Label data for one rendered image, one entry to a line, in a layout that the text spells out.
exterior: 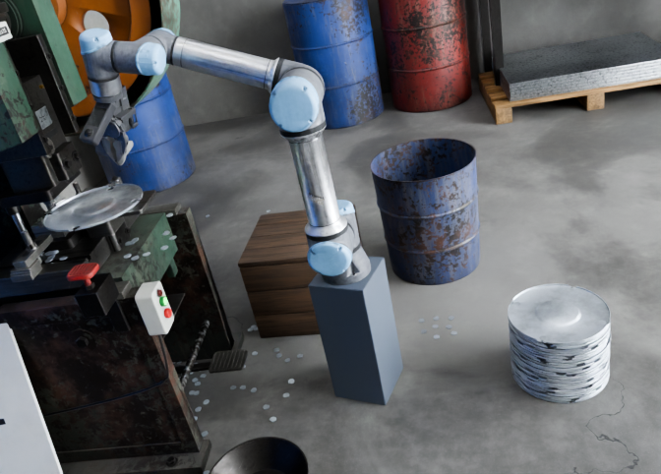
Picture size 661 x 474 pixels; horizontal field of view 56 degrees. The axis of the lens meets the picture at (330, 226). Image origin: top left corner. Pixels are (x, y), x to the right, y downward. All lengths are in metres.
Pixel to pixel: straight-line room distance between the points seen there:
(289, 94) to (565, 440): 1.22
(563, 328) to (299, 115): 1.00
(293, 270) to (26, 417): 0.96
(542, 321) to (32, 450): 1.56
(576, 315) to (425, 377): 0.53
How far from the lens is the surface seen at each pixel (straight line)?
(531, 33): 5.11
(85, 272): 1.63
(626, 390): 2.10
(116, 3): 2.12
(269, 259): 2.25
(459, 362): 2.18
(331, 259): 1.62
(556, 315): 1.98
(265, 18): 5.02
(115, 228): 1.93
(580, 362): 1.95
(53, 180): 1.88
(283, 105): 1.46
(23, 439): 2.13
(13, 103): 1.73
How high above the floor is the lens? 1.44
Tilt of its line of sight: 27 degrees down
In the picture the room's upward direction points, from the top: 12 degrees counter-clockwise
